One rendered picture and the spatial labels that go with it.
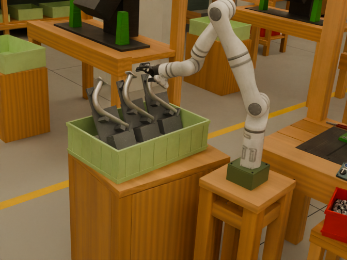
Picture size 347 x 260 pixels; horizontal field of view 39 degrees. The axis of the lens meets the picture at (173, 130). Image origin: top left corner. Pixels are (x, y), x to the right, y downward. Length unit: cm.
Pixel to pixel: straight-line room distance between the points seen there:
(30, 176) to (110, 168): 180
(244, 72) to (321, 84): 96
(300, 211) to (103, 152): 147
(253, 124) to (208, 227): 54
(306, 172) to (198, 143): 58
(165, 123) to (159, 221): 53
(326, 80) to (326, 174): 74
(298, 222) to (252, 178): 119
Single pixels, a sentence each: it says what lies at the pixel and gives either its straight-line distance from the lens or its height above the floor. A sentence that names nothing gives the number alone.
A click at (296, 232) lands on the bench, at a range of 336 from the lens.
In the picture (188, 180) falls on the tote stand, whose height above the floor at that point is 73.
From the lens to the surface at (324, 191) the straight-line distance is 239.
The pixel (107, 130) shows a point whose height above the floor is 94.
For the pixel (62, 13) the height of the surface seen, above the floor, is 33.
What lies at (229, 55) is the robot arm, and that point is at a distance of 205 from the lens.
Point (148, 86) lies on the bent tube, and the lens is 261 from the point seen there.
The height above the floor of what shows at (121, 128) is 95.
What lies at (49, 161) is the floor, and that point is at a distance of 423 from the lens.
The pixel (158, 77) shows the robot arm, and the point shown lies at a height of 124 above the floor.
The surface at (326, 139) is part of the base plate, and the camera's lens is 272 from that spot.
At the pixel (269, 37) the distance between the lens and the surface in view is 776.
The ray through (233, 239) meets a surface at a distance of 262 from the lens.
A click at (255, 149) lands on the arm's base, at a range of 217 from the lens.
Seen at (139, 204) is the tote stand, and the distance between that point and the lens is 234.
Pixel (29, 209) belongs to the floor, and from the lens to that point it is 362.
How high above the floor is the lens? 195
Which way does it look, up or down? 24 degrees down
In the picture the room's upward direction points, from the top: 4 degrees clockwise
